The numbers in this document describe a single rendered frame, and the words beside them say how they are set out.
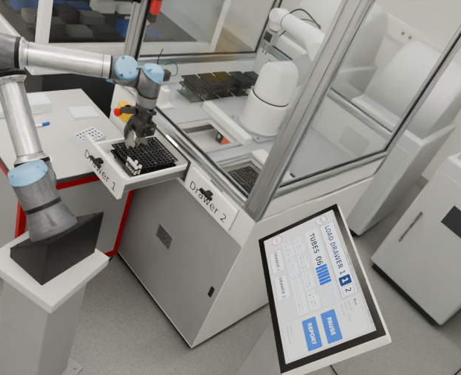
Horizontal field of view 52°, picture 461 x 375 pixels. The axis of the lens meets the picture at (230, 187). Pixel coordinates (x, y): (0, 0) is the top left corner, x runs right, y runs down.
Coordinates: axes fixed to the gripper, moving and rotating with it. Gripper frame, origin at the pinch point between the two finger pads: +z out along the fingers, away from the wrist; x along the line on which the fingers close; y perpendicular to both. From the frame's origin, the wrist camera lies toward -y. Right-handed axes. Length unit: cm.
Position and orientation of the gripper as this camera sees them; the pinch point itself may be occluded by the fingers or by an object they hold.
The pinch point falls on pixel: (131, 143)
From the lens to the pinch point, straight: 191.3
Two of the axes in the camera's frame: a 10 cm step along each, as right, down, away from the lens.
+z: -3.2, 7.5, 5.8
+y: 6.3, 6.3, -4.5
